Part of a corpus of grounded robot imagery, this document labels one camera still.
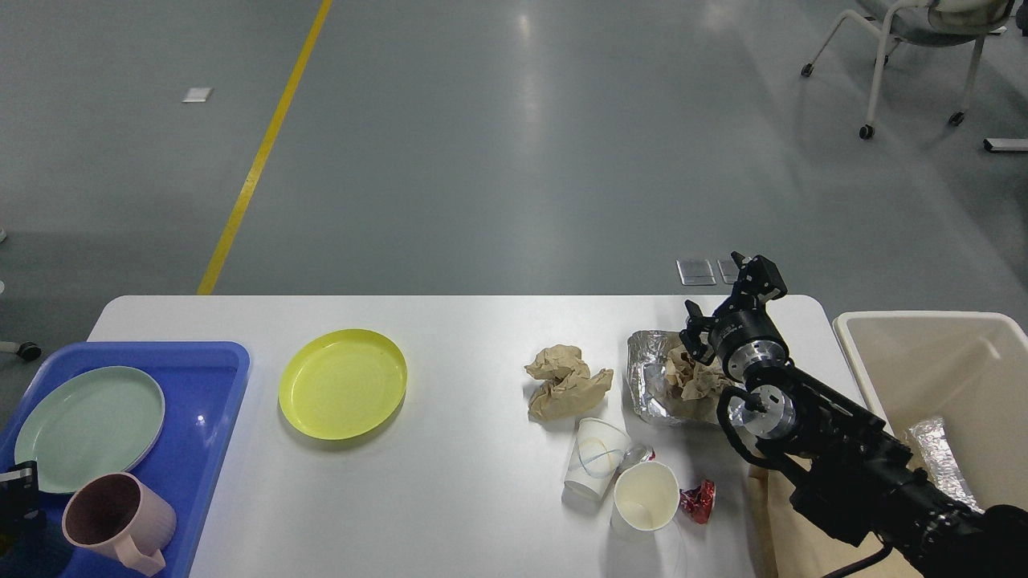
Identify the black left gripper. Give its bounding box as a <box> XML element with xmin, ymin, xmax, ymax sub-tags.
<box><xmin>1</xmin><ymin>461</ymin><xmax>45</xmax><ymax>555</ymax></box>

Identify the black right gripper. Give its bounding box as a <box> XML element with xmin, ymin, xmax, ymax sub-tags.
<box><xmin>680</xmin><ymin>251</ymin><xmax>792</xmax><ymax>383</ymax></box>

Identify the pink mug brown inside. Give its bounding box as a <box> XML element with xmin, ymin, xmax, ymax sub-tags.
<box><xmin>61</xmin><ymin>472</ymin><xmax>177</xmax><ymax>577</ymax></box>

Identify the yellow plastic plate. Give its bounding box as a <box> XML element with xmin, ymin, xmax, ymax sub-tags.
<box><xmin>278</xmin><ymin>328</ymin><xmax>408</xmax><ymax>442</ymax></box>

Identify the teal mug yellow inside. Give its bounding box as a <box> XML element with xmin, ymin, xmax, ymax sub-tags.
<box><xmin>1</xmin><ymin>527</ymin><xmax>75</xmax><ymax>577</ymax></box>

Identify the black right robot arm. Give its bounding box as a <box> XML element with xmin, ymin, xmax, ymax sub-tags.
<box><xmin>680</xmin><ymin>252</ymin><xmax>1026</xmax><ymax>577</ymax></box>

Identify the silver floor socket plate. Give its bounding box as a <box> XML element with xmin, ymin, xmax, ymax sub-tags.
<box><xmin>675</xmin><ymin>259</ymin><xmax>717</xmax><ymax>287</ymax></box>

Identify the crumpled brown paper on foil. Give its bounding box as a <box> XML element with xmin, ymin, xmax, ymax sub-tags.
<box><xmin>664</xmin><ymin>345</ymin><xmax>733</xmax><ymax>424</ymax></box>

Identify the crumpled aluminium foil sheet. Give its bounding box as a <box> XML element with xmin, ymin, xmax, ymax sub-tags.
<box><xmin>627</xmin><ymin>330</ymin><xmax>702</xmax><ymax>425</ymax></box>

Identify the pale green plate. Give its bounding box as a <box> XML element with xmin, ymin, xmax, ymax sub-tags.
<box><xmin>14</xmin><ymin>366</ymin><xmax>166</xmax><ymax>495</ymax></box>

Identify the black caster wheel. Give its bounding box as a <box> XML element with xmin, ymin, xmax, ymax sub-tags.
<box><xmin>0</xmin><ymin>341</ymin><xmax>42</xmax><ymax>361</ymax></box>

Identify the crumpled brown paper ball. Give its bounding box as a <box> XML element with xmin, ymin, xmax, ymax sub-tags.
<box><xmin>524</xmin><ymin>344</ymin><xmax>614</xmax><ymax>423</ymax></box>

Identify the white patterned paper cup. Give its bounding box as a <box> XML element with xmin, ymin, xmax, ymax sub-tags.
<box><xmin>563</xmin><ymin>417</ymin><xmax>631</xmax><ymax>502</ymax></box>

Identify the red foil wrapper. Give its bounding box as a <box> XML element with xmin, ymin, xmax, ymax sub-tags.
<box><xmin>680</xmin><ymin>479</ymin><xmax>715</xmax><ymax>523</ymax></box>

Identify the blue plastic tray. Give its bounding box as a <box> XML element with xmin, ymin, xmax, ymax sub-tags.
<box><xmin>2</xmin><ymin>344</ymin><xmax>250</xmax><ymax>577</ymax></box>

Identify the beige plastic bin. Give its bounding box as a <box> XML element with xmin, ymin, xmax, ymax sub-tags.
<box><xmin>834</xmin><ymin>311</ymin><xmax>1027</xmax><ymax>508</ymax></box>

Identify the brown paper bag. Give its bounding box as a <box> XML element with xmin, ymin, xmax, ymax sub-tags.
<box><xmin>746</xmin><ymin>466</ymin><xmax>883</xmax><ymax>577</ymax></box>

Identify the foil piece in bin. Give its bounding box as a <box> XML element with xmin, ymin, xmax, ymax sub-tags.
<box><xmin>906</xmin><ymin>416</ymin><xmax>984</xmax><ymax>513</ymax></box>

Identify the white bar on floor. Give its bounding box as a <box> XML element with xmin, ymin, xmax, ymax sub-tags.
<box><xmin>981</xmin><ymin>136</ymin><xmax>1028</xmax><ymax>153</ymax></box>

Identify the white wheeled chair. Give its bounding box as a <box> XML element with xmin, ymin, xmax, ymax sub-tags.
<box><xmin>800</xmin><ymin>1</ymin><xmax>1016</xmax><ymax>141</ymax></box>

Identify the white floor marker tile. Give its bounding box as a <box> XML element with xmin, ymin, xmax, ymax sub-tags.
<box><xmin>181</xmin><ymin>87</ymin><xmax>214</xmax><ymax>104</ymax></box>

